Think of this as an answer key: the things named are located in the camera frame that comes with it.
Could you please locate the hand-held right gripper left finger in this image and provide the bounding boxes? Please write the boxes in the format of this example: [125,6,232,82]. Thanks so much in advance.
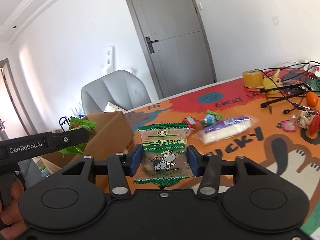
[59,144,143,197]

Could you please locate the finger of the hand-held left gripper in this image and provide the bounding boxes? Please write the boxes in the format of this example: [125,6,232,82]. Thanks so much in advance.
[47,127,90,152]

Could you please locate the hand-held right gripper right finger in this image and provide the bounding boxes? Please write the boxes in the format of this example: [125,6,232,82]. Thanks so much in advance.
[187,145,267,197]

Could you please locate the bright green snack packet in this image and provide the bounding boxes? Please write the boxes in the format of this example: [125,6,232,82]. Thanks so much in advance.
[59,117,98,155]

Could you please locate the cow print biscuit packet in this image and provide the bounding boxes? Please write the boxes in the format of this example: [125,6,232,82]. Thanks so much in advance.
[133,122,195,190]

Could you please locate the red snack packet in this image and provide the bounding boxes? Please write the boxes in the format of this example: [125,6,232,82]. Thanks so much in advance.
[183,117,200,128]

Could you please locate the cardboard box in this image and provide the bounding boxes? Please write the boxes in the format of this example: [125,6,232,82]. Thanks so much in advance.
[41,111,136,188]

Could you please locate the white purple long snack packet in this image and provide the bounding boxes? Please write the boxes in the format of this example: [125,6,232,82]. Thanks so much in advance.
[194,115,258,145]

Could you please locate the teal candy packet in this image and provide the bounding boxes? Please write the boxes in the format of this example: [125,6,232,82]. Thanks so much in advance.
[203,110,223,125]

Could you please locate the person's left hand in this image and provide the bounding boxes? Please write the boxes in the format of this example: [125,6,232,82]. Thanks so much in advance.
[0,176,27,234]

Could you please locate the black shoe rack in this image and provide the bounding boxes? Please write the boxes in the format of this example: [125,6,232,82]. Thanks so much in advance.
[59,116,73,132]

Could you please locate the dotted white cushion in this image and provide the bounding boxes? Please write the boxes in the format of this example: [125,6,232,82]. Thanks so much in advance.
[103,101,127,114]

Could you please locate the grey armchair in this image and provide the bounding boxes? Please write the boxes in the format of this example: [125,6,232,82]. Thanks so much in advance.
[81,70,152,117]

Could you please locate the white foam board with holes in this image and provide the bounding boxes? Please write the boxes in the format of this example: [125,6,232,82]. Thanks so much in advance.
[101,45,116,76]

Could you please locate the yellow tape roll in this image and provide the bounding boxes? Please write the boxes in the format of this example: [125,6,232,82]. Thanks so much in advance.
[242,70,264,89]

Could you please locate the black folding stand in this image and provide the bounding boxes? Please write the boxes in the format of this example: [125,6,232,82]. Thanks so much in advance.
[260,84,313,115]

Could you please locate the yellow toy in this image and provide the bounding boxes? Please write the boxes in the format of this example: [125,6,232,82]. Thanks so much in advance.
[262,68,282,95]

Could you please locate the grey door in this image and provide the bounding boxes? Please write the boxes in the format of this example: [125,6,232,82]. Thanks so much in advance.
[121,0,217,101]

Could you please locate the small orange fruit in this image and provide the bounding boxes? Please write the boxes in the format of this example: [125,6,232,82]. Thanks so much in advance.
[306,91,319,106]

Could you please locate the grey doorway frame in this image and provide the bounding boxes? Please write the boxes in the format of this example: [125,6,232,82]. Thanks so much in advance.
[0,58,38,141]

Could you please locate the pink keychain charms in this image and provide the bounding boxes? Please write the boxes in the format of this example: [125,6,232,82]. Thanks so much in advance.
[276,109,320,136]

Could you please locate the black door handle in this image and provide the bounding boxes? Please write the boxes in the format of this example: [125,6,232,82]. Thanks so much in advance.
[145,36,159,54]

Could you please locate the black cable tangle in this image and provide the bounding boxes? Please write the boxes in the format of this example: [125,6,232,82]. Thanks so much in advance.
[261,60,320,115]

